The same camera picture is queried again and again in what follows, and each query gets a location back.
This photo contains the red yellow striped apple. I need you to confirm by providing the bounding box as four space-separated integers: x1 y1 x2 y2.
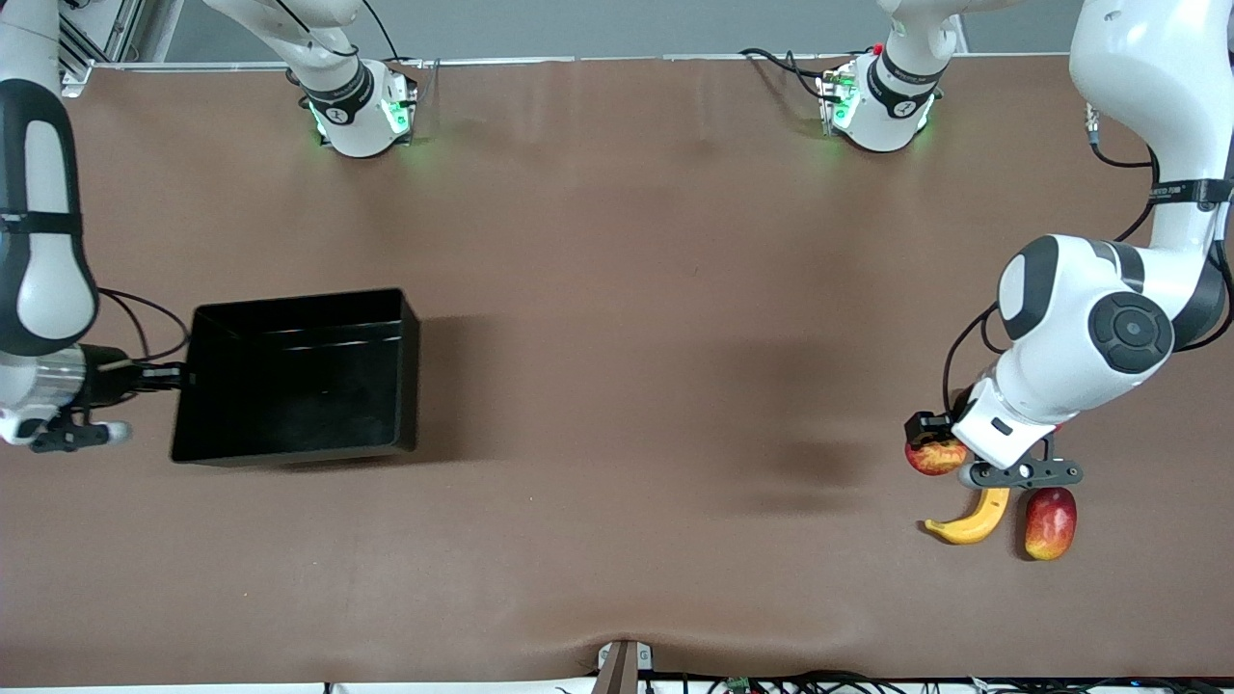
904 434 970 477

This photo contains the yellow banana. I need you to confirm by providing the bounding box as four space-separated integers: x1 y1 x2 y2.
924 487 1011 547

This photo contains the black plastic box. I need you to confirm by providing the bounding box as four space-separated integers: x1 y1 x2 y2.
171 287 421 469

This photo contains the red yellow mango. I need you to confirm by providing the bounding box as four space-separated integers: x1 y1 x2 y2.
1024 487 1078 562

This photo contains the brown table cover mat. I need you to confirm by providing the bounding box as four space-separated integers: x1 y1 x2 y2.
0 53 1234 687

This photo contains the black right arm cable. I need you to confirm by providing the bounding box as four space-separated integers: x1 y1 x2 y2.
96 287 191 365

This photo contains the black cable bundle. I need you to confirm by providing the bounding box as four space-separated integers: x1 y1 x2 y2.
641 669 1234 694

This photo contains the aluminium frame profile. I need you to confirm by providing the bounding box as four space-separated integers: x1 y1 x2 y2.
58 0 146 97

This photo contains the grey clamp bracket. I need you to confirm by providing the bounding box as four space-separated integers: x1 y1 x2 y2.
596 641 655 674

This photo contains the brown camera stand post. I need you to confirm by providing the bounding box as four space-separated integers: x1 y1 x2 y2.
590 642 640 694

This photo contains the black base cable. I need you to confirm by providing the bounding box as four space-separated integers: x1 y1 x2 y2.
739 46 849 102
362 0 430 73

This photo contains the metal table edge rail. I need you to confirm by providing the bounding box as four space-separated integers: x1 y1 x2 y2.
87 53 1076 73

